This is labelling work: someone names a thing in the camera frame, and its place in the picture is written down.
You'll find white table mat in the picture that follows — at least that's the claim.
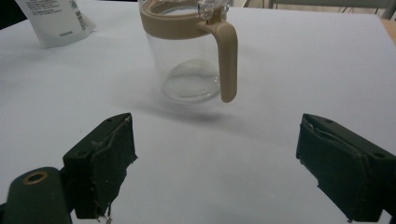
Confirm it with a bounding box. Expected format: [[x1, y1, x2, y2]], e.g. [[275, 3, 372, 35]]
[[0, 0, 396, 224]]

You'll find white pouch with blue top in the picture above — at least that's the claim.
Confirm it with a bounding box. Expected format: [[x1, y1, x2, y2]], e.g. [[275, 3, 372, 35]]
[[14, 0, 97, 49]]

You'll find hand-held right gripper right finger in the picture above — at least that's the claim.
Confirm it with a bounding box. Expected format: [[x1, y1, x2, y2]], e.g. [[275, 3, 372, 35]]
[[295, 113, 396, 223]]

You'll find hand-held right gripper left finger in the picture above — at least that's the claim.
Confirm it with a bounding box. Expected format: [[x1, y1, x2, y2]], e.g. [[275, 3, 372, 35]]
[[63, 112, 138, 219]]

